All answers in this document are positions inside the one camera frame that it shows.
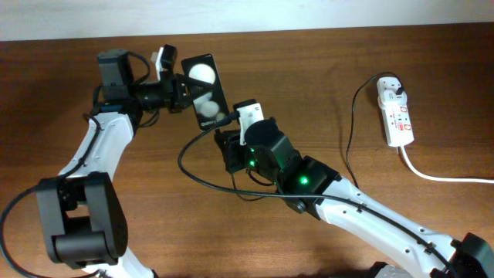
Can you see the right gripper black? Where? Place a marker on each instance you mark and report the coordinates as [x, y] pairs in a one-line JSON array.
[[231, 150]]

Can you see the white power strip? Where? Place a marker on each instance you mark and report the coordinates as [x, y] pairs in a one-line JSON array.
[[397, 126]]

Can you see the black Galaxy smartphone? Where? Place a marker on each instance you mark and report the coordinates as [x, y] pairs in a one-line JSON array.
[[211, 106]]

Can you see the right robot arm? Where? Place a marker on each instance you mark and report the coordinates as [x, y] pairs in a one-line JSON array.
[[309, 185]]

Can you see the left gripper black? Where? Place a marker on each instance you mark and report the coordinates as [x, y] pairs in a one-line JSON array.
[[178, 100]]

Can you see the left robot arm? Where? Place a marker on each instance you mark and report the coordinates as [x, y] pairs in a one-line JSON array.
[[83, 224]]

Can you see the white charger plug adapter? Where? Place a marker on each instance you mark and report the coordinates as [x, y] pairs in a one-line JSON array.
[[390, 92]]

